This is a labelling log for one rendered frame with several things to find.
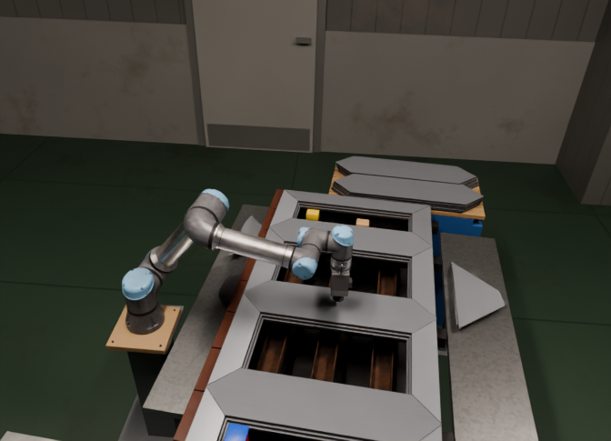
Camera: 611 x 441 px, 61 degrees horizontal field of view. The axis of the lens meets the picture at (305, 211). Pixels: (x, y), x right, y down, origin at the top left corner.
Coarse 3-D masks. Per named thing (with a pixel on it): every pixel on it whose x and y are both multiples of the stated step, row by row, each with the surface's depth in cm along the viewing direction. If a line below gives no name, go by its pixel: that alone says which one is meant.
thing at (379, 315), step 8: (376, 296) 202; (384, 296) 203; (376, 304) 199; (384, 304) 199; (376, 312) 196; (384, 312) 196; (368, 320) 192; (376, 320) 192; (384, 320) 192; (384, 328) 189
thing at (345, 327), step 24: (384, 216) 253; (408, 216) 252; (408, 264) 223; (408, 288) 210; (264, 312) 194; (384, 336) 189; (408, 336) 188; (408, 360) 180; (408, 384) 171; (264, 432) 157; (288, 432) 156; (312, 432) 155
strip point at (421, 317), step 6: (414, 300) 201; (414, 306) 198; (420, 306) 198; (414, 312) 196; (420, 312) 196; (426, 312) 196; (414, 318) 193; (420, 318) 193; (426, 318) 193; (432, 318) 193; (414, 324) 191; (420, 324) 191; (426, 324) 191; (414, 330) 188
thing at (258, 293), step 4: (264, 284) 207; (268, 284) 207; (256, 288) 205; (260, 288) 205; (264, 288) 205; (252, 292) 203; (256, 292) 203; (260, 292) 203; (264, 292) 203; (252, 296) 201; (256, 296) 201; (260, 296) 201; (264, 296) 201; (252, 300) 199; (256, 300) 199; (260, 300) 199; (256, 304) 198; (260, 304) 198; (260, 308) 196
